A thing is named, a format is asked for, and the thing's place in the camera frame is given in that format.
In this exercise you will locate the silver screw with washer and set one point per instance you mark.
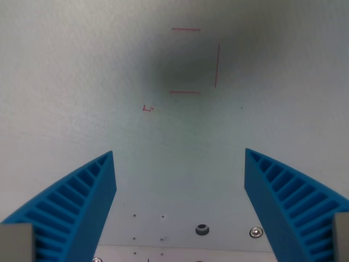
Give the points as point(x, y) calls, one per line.
point(256, 232)
point(97, 259)

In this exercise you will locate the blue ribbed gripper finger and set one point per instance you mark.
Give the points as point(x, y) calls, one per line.
point(81, 196)
point(275, 196)

